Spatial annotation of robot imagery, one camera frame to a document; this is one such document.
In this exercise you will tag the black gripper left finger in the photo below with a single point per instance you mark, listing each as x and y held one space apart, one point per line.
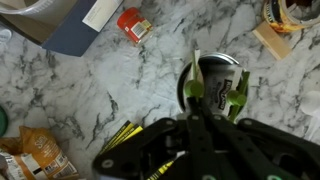
173 140

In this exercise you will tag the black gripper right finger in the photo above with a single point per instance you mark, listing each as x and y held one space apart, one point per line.
253 150

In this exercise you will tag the juice pouch with green cap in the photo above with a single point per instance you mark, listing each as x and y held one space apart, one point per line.
220 90
194 89

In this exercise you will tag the silver metal cup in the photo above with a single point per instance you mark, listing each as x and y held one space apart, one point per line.
233 61

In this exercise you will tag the dark blue cardboard box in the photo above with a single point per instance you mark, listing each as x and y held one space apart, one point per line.
66 36

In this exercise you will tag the yellow black booklet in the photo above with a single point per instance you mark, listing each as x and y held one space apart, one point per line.
128 131

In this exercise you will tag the small wooden block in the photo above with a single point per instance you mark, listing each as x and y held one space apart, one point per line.
271 40

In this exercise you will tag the yellow printed tin can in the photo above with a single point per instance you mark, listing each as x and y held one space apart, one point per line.
276 18

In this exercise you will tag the orange snack bag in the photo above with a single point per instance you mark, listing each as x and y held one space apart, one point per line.
36 148

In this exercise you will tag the round green lid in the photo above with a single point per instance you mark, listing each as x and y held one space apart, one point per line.
2 121

